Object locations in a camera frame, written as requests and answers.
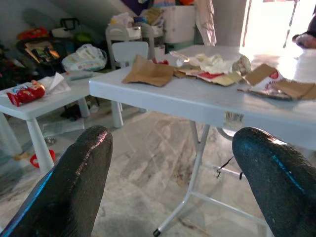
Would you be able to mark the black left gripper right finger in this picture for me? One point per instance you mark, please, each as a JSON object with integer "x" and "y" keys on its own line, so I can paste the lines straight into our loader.
{"x": 281, "y": 192}

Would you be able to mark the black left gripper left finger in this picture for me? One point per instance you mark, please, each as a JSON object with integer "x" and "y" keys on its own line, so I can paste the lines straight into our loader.
{"x": 64, "y": 192}

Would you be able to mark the red white printed cardboard piece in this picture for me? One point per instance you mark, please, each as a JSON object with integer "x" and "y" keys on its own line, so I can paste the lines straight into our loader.
{"x": 259, "y": 74}

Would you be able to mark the brown cardboard piece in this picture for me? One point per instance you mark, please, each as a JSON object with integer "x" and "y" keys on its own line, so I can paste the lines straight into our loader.
{"x": 148, "y": 72}

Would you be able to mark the red plastic floor toy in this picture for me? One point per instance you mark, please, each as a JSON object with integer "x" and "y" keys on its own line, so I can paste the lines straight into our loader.
{"x": 34, "y": 160}

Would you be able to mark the small white plastic table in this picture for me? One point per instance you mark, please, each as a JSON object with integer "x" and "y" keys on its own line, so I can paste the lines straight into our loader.
{"x": 56, "y": 98}

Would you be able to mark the torn brown cardboard strip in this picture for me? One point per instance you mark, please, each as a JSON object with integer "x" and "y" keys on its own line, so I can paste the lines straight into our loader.
{"x": 293, "y": 90}

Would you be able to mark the red snack can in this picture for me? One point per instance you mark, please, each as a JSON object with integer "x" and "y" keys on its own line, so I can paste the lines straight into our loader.
{"x": 29, "y": 95}

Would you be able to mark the white tissue sheet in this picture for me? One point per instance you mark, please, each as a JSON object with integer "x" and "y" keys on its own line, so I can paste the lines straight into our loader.
{"x": 55, "y": 82}

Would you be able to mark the flat red white cardboard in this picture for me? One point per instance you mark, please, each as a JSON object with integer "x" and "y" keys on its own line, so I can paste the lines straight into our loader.
{"x": 222, "y": 79}

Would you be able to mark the crumpled grey paper ball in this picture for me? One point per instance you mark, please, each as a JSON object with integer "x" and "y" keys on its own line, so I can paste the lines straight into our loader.
{"x": 242, "y": 64}

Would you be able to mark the white plastic diaper pack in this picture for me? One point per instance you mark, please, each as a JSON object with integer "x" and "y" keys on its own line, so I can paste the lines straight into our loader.
{"x": 85, "y": 58}

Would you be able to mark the white folding table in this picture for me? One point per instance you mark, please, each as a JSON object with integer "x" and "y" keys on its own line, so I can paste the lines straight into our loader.
{"x": 172, "y": 96}

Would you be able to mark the crumpled white paper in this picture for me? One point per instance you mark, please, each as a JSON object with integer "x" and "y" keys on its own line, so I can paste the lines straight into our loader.
{"x": 214, "y": 63}

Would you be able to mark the person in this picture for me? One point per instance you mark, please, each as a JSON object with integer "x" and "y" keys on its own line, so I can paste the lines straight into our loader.
{"x": 307, "y": 40}

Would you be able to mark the light blue child chair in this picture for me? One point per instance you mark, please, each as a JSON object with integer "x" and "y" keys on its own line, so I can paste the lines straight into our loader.
{"x": 129, "y": 53}

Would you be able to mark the red soft toy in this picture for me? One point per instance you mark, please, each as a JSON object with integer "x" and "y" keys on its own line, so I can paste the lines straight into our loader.
{"x": 32, "y": 33}

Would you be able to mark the small red wrapper piece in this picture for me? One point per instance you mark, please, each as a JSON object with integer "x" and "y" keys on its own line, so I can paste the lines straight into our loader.
{"x": 160, "y": 61}

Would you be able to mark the white tiered trolley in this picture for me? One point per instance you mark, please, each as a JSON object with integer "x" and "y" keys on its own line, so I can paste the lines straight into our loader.
{"x": 116, "y": 33}

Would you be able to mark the hanging white cloth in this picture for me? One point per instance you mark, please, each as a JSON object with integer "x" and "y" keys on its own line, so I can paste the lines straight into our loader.
{"x": 206, "y": 24}

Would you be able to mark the white storage cabinet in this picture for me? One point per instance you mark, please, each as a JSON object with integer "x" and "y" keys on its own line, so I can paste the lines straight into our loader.
{"x": 179, "y": 24}

